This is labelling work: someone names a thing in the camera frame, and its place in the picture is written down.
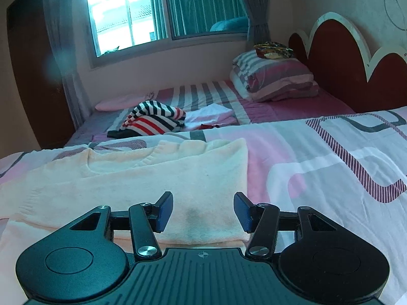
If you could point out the window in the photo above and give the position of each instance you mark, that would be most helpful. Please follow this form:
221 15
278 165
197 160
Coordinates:
127 12

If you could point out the teal curtain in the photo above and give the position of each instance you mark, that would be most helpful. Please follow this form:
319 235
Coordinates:
200 3

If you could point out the striped pink pillow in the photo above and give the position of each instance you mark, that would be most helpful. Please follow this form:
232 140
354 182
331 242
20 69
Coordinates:
273 76

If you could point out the colourful patterned cloth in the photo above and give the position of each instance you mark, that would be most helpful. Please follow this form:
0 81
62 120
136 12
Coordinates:
273 50

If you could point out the cream knit sweater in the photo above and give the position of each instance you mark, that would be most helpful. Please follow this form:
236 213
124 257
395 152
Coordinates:
143 181

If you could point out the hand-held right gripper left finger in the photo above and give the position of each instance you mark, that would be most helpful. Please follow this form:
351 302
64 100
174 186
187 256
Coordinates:
165 211

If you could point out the dark wooden door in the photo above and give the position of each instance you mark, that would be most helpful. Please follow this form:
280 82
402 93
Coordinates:
35 79

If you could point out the red white scalloped headboard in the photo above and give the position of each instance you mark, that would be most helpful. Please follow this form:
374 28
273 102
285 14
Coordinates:
337 57

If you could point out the black white red striped garment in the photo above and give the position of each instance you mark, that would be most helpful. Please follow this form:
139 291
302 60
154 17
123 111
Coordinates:
152 120

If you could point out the pink white patterned blanket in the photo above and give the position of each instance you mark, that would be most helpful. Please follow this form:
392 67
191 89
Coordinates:
318 165

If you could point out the striped pink bed sheet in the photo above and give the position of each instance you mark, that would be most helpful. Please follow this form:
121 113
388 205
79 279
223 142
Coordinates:
279 111

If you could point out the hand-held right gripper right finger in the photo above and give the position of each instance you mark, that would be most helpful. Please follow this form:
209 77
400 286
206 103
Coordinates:
241 211

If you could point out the teal rounded object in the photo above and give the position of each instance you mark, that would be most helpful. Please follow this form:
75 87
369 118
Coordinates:
229 24

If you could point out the grey curtain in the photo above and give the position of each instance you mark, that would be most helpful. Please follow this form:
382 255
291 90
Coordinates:
256 6
65 57

